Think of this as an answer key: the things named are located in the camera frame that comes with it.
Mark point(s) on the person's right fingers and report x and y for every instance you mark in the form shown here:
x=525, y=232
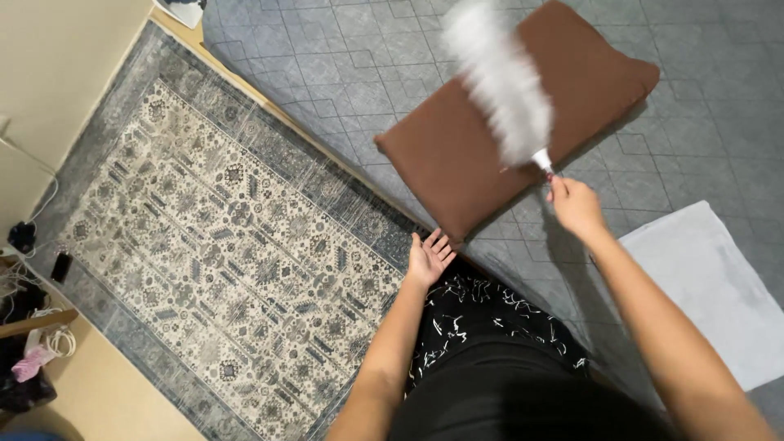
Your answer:
x=556, y=187

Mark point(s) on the brown cushion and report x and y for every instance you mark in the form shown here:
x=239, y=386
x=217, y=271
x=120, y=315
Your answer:
x=520, y=122

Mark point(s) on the white object with dark print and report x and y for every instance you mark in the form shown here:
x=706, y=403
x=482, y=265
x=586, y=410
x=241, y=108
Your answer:
x=181, y=11

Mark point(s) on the person's right hand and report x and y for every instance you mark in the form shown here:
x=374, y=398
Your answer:
x=576, y=205

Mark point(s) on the pile of dark clutter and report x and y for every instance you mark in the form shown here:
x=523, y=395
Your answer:
x=21, y=343

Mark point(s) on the pink cloth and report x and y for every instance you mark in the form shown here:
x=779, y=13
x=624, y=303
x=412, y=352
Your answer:
x=32, y=362

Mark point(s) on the white fluffy duster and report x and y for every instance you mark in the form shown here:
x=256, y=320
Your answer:
x=499, y=79

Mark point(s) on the person's black patterned clothing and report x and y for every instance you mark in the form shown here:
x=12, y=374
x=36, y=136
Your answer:
x=508, y=367

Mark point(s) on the grey quilted mattress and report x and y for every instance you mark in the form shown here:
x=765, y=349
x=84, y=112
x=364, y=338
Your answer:
x=343, y=67

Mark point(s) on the grey patterned rug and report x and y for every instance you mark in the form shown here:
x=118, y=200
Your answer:
x=214, y=245

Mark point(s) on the wooden bed frame edge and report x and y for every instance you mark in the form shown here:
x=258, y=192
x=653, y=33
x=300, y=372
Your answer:
x=275, y=110

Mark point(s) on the light grey towel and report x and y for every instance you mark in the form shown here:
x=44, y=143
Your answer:
x=710, y=288

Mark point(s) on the person's left hand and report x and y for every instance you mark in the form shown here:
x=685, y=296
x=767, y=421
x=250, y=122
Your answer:
x=426, y=258

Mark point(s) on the black phone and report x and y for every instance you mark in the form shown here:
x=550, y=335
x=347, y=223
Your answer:
x=60, y=267

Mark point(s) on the black small object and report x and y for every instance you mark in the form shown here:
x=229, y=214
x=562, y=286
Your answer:
x=22, y=236

